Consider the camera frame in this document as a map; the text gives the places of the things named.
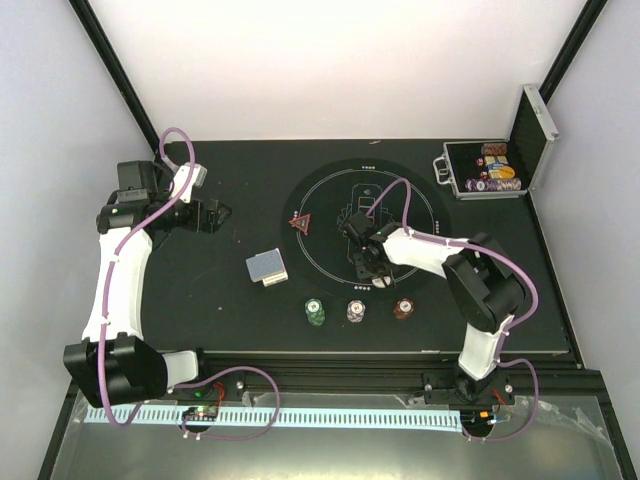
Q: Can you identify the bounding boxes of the red poker chip stack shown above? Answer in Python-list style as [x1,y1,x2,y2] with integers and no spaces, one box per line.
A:
[393,298,414,320]

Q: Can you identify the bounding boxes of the blue poker chip stack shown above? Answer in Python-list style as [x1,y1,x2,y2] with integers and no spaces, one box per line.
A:
[346,300,366,323]

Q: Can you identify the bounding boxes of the green poker chip stack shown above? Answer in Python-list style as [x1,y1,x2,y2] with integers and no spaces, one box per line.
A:
[305,298,326,326]

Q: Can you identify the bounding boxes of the white dealer button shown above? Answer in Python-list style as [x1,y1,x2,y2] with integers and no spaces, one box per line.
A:
[371,278,387,289]

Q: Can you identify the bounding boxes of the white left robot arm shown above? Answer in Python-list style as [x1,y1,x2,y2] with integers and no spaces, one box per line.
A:
[63,200,232,408]

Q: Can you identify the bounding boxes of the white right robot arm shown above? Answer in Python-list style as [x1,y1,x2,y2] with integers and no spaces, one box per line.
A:
[341,213,526,403]

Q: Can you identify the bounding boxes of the round black poker mat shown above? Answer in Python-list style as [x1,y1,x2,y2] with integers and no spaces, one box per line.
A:
[281,158,452,301]

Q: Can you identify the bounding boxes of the black left motor block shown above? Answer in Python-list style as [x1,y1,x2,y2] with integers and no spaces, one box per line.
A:
[116,161,160,203]

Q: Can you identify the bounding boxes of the red triangle marker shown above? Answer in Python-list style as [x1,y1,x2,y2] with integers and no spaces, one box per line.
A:
[289,214,311,235]

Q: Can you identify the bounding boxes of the purple chips row in case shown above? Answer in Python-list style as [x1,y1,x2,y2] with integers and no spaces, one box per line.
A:
[465,178,522,192]

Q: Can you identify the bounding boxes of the aluminium poker case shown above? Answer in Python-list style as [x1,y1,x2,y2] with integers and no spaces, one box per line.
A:
[432,84,560,200]

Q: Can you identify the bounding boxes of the card boxes in case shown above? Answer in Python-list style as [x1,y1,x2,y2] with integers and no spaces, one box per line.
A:
[484,155,516,179]

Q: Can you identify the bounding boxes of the brown chips row in case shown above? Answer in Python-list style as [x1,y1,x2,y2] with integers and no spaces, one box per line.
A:
[481,142,508,156]

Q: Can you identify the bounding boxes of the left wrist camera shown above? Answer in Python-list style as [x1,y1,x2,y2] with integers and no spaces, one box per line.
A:
[170,164,208,204]

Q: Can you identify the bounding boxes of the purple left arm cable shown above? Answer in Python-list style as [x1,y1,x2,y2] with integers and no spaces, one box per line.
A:
[98,127,280,442]

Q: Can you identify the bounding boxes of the black aluminium rail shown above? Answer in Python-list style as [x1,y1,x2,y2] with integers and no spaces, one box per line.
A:
[202,352,610,402]

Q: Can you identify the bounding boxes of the white slotted cable duct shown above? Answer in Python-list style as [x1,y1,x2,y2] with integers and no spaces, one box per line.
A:
[84,403,464,432]

